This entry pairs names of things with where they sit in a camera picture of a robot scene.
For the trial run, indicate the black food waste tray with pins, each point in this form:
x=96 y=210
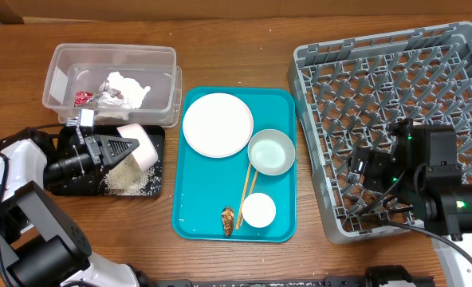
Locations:
x=76 y=191

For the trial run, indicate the left wooden chopstick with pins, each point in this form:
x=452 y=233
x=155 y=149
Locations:
x=244 y=193

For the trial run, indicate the grey green bowl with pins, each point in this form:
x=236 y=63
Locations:
x=271 y=152

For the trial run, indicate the grey dish rack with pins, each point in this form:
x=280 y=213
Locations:
x=348 y=91

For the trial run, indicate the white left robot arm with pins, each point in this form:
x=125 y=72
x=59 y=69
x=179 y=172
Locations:
x=40 y=245

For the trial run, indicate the clear plastic bin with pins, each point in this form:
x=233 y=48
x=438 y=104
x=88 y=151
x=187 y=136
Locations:
x=82 y=67

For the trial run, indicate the pink bowl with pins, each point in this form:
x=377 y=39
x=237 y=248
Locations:
x=145 y=154

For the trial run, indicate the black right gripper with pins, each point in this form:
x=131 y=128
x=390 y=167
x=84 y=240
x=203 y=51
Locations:
x=368 y=167

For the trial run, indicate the wooden chopstick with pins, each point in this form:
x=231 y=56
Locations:
x=251 y=190
x=244 y=193

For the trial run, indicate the pile of white rice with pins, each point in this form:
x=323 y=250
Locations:
x=127 y=179

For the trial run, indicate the small white cup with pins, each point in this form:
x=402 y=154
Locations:
x=258 y=210

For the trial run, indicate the right wooden chopstick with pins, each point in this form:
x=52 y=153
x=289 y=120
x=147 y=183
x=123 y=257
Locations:
x=251 y=190

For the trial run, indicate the large pink plate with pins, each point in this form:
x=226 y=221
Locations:
x=218 y=125

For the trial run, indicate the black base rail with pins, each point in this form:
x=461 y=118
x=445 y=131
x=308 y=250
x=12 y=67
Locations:
x=375 y=276

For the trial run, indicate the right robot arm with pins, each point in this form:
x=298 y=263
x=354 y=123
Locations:
x=422 y=172

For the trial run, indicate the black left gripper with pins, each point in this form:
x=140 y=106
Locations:
x=101 y=151

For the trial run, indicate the silver red foil wrapper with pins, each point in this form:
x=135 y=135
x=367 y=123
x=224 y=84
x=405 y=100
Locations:
x=90 y=97

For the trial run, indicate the white napkin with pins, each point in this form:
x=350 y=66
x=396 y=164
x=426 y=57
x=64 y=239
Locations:
x=132 y=97

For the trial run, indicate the brown food scrap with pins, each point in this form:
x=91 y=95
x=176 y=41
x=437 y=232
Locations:
x=227 y=217

